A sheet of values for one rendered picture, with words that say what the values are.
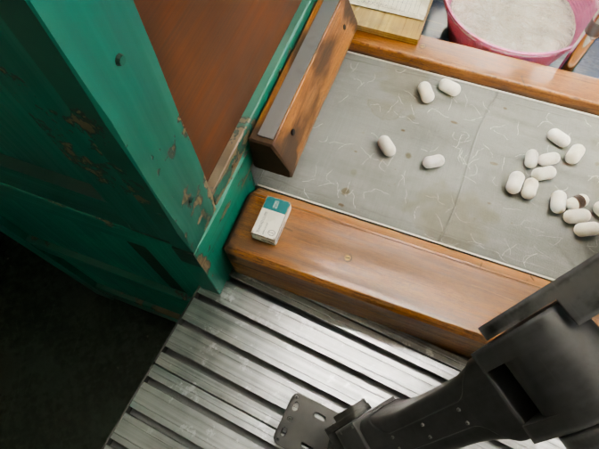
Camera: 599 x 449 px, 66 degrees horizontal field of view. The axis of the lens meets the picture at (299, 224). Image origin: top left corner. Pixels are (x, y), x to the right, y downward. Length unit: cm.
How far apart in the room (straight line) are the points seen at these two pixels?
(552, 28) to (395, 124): 36
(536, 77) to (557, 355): 60
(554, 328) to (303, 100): 44
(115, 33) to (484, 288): 51
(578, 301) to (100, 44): 33
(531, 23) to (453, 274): 53
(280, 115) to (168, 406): 42
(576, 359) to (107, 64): 34
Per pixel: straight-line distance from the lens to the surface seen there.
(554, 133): 81
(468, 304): 63
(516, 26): 99
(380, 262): 62
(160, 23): 40
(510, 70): 85
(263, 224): 62
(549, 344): 33
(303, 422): 67
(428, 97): 79
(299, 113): 64
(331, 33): 73
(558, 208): 74
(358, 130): 75
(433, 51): 85
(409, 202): 70
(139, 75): 36
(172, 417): 70
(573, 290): 33
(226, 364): 69
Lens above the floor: 135
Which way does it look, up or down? 66 degrees down
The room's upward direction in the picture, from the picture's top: 3 degrees counter-clockwise
